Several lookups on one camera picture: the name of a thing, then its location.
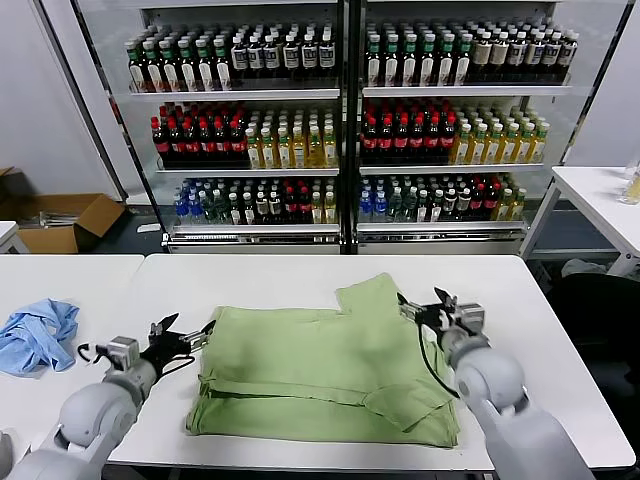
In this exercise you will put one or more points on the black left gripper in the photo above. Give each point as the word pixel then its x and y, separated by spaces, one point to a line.
pixel 167 347

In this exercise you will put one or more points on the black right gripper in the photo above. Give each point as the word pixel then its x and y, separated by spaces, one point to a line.
pixel 442 321

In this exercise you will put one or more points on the light green polo shirt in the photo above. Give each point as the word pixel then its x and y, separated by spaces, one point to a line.
pixel 320 370

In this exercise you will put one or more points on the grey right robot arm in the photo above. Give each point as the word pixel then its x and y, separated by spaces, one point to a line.
pixel 490 380

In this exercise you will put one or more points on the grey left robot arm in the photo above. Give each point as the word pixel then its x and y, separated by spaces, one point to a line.
pixel 95 410

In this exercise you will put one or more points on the green cap brown tea bottle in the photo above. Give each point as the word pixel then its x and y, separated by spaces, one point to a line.
pixel 373 67
pixel 446 66
pixel 391 67
pixel 422 210
pixel 409 67
pixel 436 210
pixel 235 212
pixel 207 71
pixel 154 72
pixel 171 72
pixel 190 71
pixel 463 65
pixel 224 70
pixel 428 66
pixel 136 72
pixel 248 212

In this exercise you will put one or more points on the clear green label water bottle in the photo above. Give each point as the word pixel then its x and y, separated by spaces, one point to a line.
pixel 208 212
pixel 395 209
pixel 409 209
pixel 222 212

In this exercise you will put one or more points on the white paper sheet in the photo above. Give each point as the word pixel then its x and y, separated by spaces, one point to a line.
pixel 150 228

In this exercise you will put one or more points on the blue label water bottle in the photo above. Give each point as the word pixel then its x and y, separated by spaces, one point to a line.
pixel 365 210
pixel 380 210
pixel 180 212
pixel 195 212

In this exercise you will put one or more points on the red cap cola bottle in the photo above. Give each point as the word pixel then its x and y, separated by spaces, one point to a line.
pixel 304 210
pixel 191 144
pixel 176 144
pixel 160 144
pixel 370 141
pixel 491 206
pixel 238 144
pixel 291 210
pixel 433 140
pixel 207 144
pixel 223 144
pixel 402 141
pixel 449 139
pixel 418 140
pixel 386 141
pixel 478 206

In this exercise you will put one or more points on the crumpled light blue shirt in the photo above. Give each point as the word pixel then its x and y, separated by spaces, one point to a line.
pixel 40 335

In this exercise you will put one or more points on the open brown cardboard box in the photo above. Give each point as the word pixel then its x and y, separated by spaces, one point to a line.
pixel 95 220

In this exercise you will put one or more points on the grey cloth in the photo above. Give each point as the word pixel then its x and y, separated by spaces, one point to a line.
pixel 582 269

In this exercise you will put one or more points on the black chair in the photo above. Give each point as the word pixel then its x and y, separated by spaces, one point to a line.
pixel 595 310

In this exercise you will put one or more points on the metal rods bundle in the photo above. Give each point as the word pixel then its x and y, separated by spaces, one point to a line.
pixel 57 219

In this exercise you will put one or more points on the small white table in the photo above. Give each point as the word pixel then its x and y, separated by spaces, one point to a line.
pixel 7 235

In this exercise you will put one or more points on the white side table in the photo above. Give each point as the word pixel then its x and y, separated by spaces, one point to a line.
pixel 590 185

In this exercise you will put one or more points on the grey rounded object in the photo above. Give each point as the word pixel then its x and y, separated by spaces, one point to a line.
pixel 5 447

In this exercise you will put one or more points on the beverage display cooler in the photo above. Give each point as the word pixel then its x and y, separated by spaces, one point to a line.
pixel 235 95
pixel 465 91

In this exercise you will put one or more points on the clear plastic bottle yellowish liquid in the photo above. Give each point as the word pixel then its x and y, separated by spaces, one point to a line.
pixel 631 187

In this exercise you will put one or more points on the dark bottle blue white label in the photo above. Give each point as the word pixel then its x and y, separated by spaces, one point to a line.
pixel 551 52
pixel 309 56
pixel 568 52
pixel 256 59
pixel 534 53
pixel 272 58
pixel 326 55
pixel 290 57
pixel 240 59

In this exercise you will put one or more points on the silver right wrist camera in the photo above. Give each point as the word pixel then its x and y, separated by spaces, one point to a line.
pixel 472 315

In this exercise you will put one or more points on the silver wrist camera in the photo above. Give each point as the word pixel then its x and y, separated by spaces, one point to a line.
pixel 121 352
pixel 472 315

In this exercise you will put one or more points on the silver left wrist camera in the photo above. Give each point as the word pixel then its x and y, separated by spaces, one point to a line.
pixel 121 352

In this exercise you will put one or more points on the glass cooler door black frame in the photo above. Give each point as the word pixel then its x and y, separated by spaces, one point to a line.
pixel 82 65
pixel 592 75

